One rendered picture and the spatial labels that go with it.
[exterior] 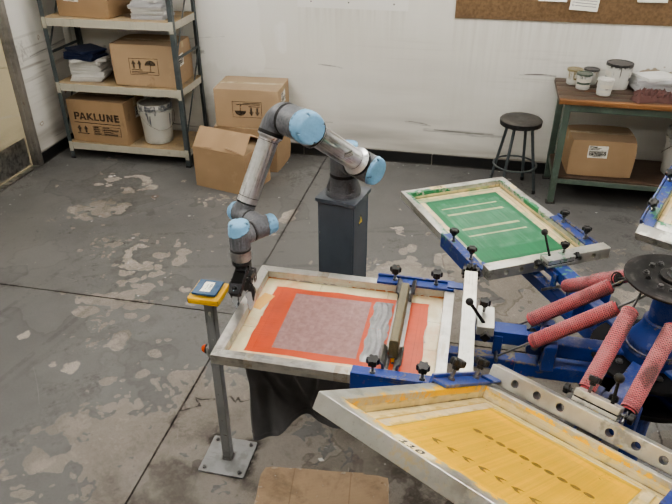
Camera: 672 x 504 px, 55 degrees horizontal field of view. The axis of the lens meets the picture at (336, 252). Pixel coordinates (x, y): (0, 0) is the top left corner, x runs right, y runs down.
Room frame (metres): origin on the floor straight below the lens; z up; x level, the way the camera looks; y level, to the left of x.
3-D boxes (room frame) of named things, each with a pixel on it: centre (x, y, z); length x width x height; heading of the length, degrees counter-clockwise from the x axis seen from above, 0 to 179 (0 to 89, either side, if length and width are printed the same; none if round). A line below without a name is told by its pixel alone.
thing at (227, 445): (2.14, 0.51, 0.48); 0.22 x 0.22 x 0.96; 78
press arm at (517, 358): (1.82, -0.44, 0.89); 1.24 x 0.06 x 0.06; 78
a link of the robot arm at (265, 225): (2.09, 0.28, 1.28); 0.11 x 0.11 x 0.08; 42
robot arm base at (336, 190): (2.52, -0.03, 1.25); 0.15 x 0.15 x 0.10
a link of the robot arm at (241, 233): (2.01, 0.34, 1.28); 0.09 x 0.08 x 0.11; 132
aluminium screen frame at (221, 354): (1.91, -0.02, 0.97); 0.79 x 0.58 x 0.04; 78
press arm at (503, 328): (1.79, -0.57, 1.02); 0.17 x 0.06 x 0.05; 78
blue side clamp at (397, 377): (1.58, -0.20, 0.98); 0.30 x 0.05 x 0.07; 78
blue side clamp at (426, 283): (2.13, -0.31, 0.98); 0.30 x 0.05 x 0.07; 78
